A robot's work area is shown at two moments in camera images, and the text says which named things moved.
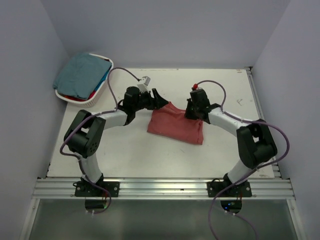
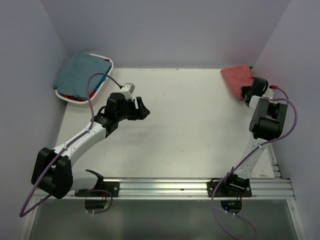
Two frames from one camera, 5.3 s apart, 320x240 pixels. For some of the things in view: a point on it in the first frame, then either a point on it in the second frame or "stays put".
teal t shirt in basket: x=82 y=75 stays put
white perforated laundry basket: x=93 y=100 stays put
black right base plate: x=243 y=190 stays put
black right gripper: x=188 y=114 → x=244 y=90
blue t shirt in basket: x=103 y=79 stays put
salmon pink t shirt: x=169 y=122 → x=236 y=77
